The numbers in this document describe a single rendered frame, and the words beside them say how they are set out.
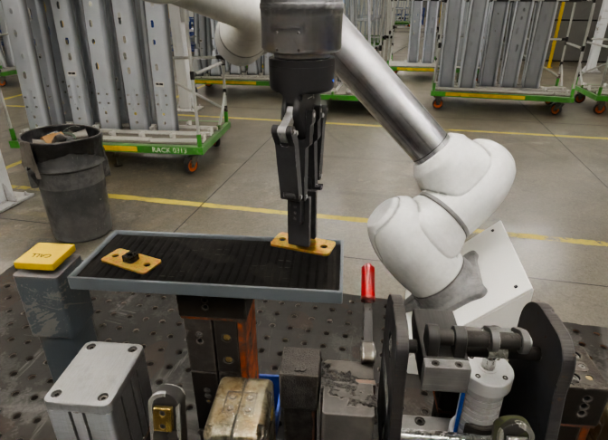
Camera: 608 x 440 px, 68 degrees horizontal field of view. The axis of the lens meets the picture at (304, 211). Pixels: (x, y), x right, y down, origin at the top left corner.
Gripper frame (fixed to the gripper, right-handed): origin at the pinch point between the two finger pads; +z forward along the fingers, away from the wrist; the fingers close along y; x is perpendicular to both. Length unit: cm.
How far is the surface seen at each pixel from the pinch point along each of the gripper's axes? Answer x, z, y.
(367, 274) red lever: 8.5, 9.2, -3.5
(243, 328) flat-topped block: -7.5, 17.2, 4.4
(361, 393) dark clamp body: 11.5, 16.6, 10.7
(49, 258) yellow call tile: -35.7, 8.1, 10.1
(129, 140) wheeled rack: -281, 93, -280
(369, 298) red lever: 9.5, 11.2, -0.9
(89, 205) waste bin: -209, 96, -154
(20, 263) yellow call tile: -38.7, 8.3, 12.4
